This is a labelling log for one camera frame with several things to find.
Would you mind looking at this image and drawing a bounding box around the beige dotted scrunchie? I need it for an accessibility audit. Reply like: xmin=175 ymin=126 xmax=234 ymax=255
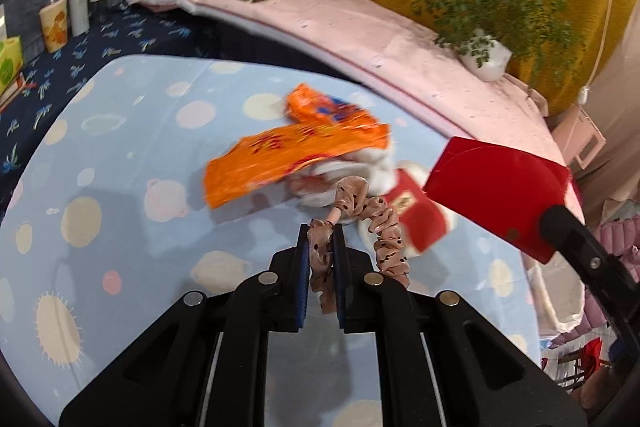
xmin=306 ymin=176 xmax=411 ymax=316

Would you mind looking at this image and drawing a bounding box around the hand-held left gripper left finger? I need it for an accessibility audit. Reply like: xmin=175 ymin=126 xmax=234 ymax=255
xmin=59 ymin=223 xmax=309 ymax=427

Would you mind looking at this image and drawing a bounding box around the pink down jacket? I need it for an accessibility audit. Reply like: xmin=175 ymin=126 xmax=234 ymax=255
xmin=545 ymin=214 xmax=640 ymax=338

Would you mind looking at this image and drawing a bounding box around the potted green plant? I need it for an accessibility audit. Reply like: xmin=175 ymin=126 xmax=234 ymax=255
xmin=402 ymin=0 xmax=598 ymax=84

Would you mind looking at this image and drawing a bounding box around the red and white packet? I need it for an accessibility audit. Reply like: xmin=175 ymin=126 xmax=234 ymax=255
xmin=357 ymin=167 xmax=458 ymax=256

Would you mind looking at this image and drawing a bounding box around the person's right forearm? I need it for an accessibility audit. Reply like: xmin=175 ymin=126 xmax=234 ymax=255
xmin=570 ymin=357 xmax=631 ymax=413

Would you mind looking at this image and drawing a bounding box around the orange snack wrapper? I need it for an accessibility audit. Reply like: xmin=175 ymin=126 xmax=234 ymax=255
xmin=285 ymin=83 xmax=379 ymax=128
xmin=204 ymin=123 xmax=391 ymax=210

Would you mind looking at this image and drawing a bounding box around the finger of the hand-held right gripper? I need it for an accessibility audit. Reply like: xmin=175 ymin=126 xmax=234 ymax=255
xmin=539 ymin=203 xmax=640 ymax=339

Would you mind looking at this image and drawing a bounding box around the dark blue patterned cloth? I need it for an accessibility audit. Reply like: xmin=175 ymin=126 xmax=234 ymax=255
xmin=0 ymin=2 xmax=221 ymax=218

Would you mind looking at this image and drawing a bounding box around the yellow printed cup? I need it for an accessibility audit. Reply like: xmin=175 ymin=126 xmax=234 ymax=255
xmin=39 ymin=0 xmax=69 ymax=54

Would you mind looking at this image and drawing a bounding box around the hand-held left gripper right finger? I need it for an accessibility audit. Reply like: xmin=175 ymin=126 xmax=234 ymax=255
xmin=333 ymin=225 xmax=586 ymax=427

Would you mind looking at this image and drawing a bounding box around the beige curtain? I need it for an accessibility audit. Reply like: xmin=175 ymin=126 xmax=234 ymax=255
xmin=580 ymin=0 xmax=640 ymax=228

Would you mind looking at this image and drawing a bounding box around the white cable with switch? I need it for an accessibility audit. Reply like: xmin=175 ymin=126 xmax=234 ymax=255
xmin=581 ymin=0 xmax=619 ymax=106

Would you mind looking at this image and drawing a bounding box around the white tube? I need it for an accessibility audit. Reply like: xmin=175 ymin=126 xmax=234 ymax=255
xmin=67 ymin=0 xmax=91 ymax=36

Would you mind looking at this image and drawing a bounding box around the pink white appliance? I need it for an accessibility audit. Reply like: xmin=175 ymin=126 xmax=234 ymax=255
xmin=550 ymin=104 xmax=609 ymax=168

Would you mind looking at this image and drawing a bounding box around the blue dotted blanket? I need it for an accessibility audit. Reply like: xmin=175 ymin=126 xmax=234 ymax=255
xmin=0 ymin=54 xmax=544 ymax=427

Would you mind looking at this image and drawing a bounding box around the pink blanket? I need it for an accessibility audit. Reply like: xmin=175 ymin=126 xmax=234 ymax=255
xmin=127 ymin=0 xmax=586 ymax=228

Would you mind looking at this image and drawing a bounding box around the white tissue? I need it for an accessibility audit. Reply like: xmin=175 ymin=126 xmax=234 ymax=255
xmin=290 ymin=142 xmax=401 ymax=208

